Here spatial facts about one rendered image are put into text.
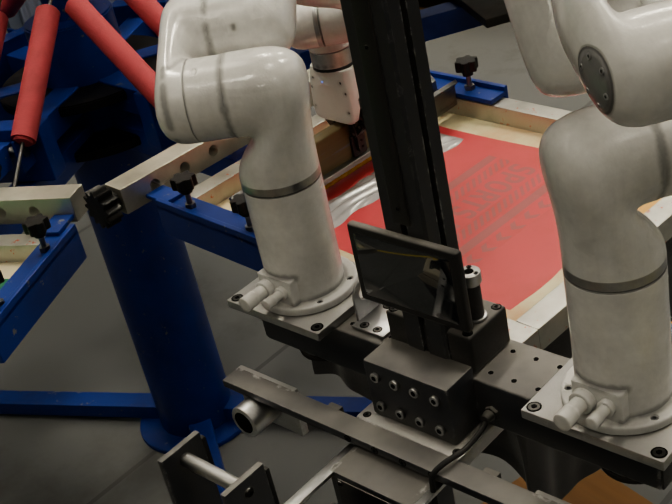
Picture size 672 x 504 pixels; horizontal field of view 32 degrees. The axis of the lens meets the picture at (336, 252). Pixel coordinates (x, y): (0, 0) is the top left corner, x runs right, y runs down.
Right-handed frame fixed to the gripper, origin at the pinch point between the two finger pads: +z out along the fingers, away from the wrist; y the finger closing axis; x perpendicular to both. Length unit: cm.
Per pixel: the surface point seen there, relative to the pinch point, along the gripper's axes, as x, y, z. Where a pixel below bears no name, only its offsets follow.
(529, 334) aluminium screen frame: -27, 59, 2
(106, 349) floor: 4, -136, 102
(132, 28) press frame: 20, -95, 0
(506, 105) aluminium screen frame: 26.4, 13.6, 2.6
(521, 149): 19.0, 22.2, 6.1
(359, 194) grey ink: -6.9, 7.5, 5.2
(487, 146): 17.4, 15.9, 6.1
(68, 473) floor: -35, -98, 102
